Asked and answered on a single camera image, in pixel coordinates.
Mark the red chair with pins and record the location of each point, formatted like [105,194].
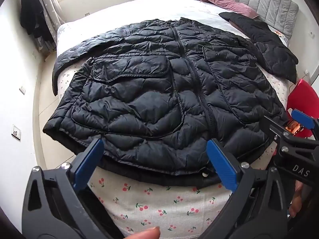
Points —
[302,94]

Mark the person's right hand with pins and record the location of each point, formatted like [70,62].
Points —
[297,201]

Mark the white wall socket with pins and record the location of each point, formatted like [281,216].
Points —
[22,90]

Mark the black fleece jacket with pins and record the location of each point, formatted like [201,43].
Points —
[269,44]

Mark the person's left hand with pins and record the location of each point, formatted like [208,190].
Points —
[147,234]

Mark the black quilted puffer jacket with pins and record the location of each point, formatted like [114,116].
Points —
[159,97]

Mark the grey padded headboard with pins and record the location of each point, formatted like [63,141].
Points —
[271,2]

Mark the patterned white curtain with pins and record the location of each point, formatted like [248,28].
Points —
[53,7]

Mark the white wall switch with knob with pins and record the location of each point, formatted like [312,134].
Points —
[16,132]

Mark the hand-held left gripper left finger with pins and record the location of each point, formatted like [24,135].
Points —
[87,165]

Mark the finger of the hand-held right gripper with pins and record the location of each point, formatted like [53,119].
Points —
[302,119]
[279,129]

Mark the bed with cherry print sheet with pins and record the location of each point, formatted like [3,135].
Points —
[154,204]

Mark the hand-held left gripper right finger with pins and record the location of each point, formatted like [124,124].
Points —
[221,164]

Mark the hanging dark clothes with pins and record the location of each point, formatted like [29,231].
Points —
[32,15]

